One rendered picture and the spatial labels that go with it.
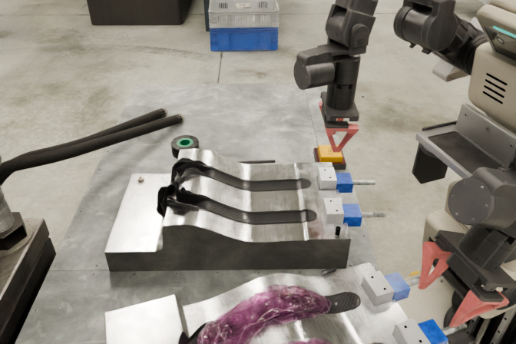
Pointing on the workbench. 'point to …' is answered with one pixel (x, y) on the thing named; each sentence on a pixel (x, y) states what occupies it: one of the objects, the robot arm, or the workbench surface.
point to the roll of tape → (183, 143)
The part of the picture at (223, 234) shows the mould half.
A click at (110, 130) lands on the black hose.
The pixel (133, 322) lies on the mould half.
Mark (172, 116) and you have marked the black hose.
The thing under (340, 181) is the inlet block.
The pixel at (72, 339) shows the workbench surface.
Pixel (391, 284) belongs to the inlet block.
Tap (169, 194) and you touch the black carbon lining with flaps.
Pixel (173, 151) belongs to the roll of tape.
